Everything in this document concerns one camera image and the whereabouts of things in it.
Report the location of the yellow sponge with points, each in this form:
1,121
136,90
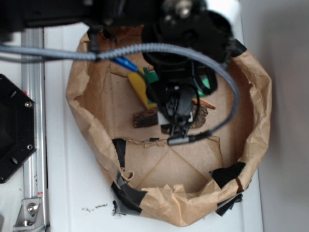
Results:
139,86

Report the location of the brown wooden cone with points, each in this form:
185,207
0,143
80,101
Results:
203,103

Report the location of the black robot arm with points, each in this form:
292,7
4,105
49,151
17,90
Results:
176,46

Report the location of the crumpled brown paper bag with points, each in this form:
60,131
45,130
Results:
177,184

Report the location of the metal corner bracket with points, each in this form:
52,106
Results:
30,216

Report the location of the blue wire connector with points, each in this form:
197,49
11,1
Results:
124,62

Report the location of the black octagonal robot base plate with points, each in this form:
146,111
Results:
17,128

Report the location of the green rectangular block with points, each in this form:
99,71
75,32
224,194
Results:
205,84

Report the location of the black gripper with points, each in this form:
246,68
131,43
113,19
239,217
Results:
174,100

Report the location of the dark bark piece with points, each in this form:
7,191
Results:
146,118

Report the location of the grey-brown rock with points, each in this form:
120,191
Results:
197,123

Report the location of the aluminium extrusion rail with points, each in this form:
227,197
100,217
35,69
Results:
35,167

